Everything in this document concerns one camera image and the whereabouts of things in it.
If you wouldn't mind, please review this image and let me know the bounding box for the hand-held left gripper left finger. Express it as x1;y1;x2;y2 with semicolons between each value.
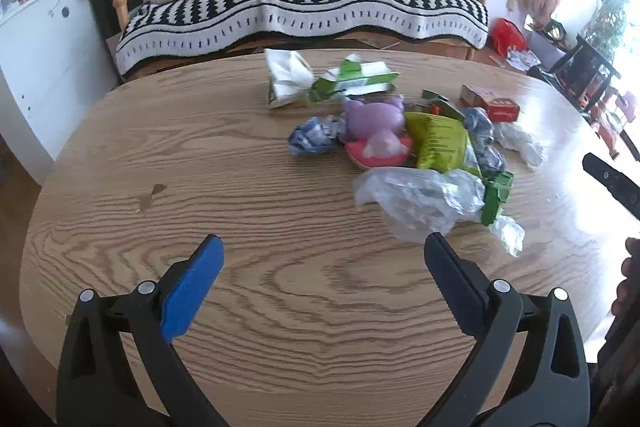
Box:
56;234;231;427

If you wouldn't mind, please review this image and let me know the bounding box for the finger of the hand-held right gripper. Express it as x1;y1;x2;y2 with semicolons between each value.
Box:
582;152;640;223

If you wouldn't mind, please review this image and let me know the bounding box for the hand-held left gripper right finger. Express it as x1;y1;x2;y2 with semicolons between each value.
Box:
417;232;592;427

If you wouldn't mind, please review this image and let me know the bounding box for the clear plastic scrap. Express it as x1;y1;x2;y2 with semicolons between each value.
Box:
491;215;526;259

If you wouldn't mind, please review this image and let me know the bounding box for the small green carton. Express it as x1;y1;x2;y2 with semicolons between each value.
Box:
479;170;515;228

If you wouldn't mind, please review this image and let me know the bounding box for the white plastic wrap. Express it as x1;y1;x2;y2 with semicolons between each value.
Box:
494;122;546;168

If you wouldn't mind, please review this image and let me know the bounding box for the clear plastic bag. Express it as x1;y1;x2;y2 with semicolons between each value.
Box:
353;167;487;244

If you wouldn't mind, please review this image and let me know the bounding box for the blue and white wrapper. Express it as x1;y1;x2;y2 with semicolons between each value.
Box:
477;145;507;178
462;107;496;148
287;116;347;156

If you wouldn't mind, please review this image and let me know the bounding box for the red and brown box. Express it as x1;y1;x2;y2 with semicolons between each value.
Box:
459;84;521;124

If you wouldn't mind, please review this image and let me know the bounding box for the yellow-green snack bag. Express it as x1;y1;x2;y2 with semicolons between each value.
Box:
403;111;482;174

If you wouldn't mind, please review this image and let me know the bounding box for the pink round toy base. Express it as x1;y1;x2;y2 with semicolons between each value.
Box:
345;136;416;170

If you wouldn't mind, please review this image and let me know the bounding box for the purple bear toy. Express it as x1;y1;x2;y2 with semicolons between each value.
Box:
341;96;407;156

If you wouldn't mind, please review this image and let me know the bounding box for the dark green wrapper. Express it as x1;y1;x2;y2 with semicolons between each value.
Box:
421;89;467;122

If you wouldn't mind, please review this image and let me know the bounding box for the green and white wrapper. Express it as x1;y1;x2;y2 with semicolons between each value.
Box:
306;53;402;104

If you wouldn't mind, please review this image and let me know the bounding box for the white plastic packet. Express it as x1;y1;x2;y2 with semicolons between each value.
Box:
264;48;315;108

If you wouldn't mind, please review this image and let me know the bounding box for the person's right hand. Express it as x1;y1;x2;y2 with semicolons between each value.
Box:
611;237;640;318

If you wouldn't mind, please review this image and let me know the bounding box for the red tricycle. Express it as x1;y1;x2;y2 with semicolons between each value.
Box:
579;89;640;158

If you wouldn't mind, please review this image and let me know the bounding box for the black wooden stand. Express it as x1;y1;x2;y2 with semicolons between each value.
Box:
549;34;622;108

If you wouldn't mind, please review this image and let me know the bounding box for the scattered paper litter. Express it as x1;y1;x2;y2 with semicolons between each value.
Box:
504;49;542;74

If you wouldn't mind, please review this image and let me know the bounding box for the green potted plant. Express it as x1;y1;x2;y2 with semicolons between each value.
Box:
582;0;632;64

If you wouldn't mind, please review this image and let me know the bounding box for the red plastic bag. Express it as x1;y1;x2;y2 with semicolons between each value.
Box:
488;17;529;58

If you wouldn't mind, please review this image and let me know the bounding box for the white cabinet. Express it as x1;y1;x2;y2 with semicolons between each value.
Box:
0;0;122;186

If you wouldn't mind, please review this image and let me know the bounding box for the black side cabinet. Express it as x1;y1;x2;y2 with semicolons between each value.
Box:
87;0;142;54

